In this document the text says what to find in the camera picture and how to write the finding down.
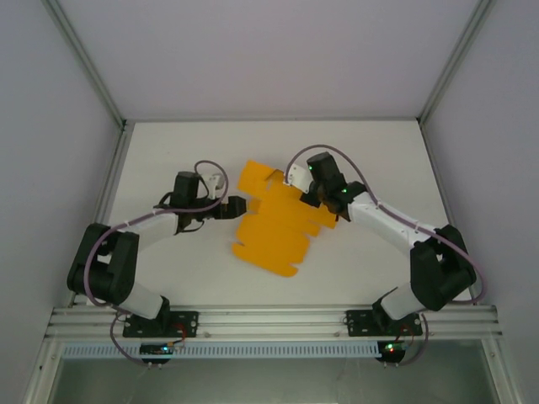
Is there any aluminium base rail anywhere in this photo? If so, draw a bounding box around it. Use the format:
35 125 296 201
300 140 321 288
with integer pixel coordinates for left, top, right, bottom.
45 305 504 340

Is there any grey slotted cable duct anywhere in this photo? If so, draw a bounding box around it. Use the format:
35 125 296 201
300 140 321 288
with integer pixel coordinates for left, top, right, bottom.
61 341 380 360

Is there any aluminium frame profile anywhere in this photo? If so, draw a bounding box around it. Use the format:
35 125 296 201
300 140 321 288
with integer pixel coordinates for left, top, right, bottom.
41 0 132 309
416 0 494 306

